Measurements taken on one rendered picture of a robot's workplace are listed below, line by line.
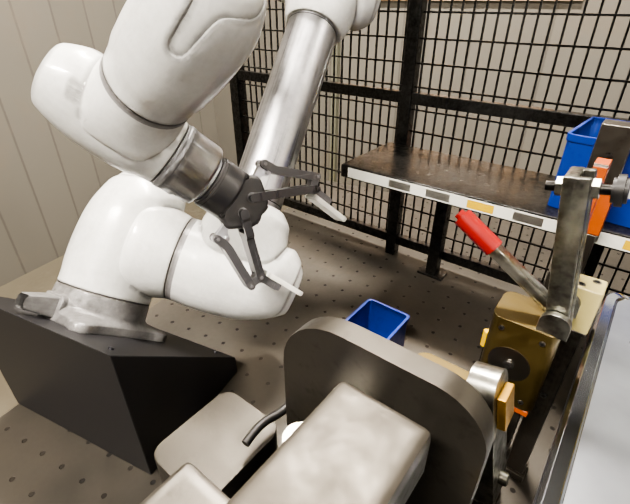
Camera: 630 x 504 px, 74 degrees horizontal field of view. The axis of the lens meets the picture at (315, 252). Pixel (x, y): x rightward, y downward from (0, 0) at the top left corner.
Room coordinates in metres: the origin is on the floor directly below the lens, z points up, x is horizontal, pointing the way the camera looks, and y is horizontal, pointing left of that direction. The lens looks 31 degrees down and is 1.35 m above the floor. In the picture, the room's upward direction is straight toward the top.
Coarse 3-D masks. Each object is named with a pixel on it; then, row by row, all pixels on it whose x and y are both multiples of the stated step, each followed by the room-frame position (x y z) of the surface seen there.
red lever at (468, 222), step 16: (464, 224) 0.41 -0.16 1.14; (480, 224) 0.41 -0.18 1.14; (480, 240) 0.40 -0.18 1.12; (496, 240) 0.40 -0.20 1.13; (496, 256) 0.39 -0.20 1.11; (512, 256) 0.39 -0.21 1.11; (512, 272) 0.38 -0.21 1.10; (528, 272) 0.38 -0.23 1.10; (528, 288) 0.36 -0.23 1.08; (544, 288) 0.37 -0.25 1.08; (544, 304) 0.35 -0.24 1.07
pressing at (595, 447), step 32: (608, 320) 0.41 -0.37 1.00; (608, 352) 0.36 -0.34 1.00; (576, 384) 0.31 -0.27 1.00; (608, 384) 0.31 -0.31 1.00; (576, 416) 0.27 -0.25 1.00; (608, 416) 0.27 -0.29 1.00; (576, 448) 0.23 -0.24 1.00; (608, 448) 0.24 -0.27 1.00; (544, 480) 0.20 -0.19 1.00; (576, 480) 0.21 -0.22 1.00; (608, 480) 0.21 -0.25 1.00
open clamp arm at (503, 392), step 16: (480, 368) 0.23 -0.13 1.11; (496, 368) 0.23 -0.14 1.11; (480, 384) 0.22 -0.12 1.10; (496, 384) 0.21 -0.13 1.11; (512, 384) 0.22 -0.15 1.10; (496, 400) 0.21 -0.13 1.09; (512, 400) 0.22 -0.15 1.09; (496, 416) 0.21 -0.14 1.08; (496, 432) 0.21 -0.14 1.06; (496, 448) 0.21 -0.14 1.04; (496, 464) 0.20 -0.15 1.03; (480, 480) 0.20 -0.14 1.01; (496, 480) 0.20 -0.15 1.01; (480, 496) 0.20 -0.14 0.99; (496, 496) 0.20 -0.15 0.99
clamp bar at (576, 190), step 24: (576, 168) 0.37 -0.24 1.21; (576, 192) 0.35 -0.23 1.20; (600, 192) 0.35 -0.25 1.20; (624, 192) 0.33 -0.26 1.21; (576, 216) 0.34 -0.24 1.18; (576, 240) 0.34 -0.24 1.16; (552, 264) 0.35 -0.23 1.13; (576, 264) 0.34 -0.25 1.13; (552, 288) 0.34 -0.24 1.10; (576, 288) 0.35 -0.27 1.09
